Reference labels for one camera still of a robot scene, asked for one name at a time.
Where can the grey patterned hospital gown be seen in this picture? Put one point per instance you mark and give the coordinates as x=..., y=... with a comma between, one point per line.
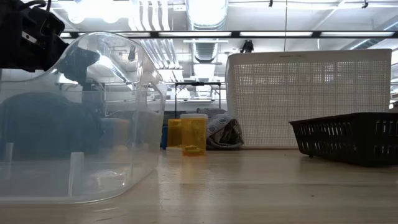
x=224, y=130

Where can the blue round container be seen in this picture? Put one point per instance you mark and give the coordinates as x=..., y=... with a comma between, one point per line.
x=164, y=137

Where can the blue scrubs cloth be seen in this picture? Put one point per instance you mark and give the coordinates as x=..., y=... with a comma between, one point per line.
x=46, y=124

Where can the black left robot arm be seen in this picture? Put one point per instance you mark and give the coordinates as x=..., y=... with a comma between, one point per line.
x=21, y=46

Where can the clear plastic bin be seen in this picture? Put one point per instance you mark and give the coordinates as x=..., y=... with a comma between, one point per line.
x=140, y=140

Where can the white perforated laundry basket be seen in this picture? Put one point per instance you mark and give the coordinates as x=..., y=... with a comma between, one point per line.
x=311, y=93

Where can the black slotted plastic basket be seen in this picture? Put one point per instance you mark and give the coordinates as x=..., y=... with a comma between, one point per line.
x=342, y=140

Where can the thin grey hanging pole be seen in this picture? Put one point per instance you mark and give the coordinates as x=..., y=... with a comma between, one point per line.
x=285, y=18

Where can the black overhead camera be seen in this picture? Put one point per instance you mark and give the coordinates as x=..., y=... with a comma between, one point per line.
x=247, y=46

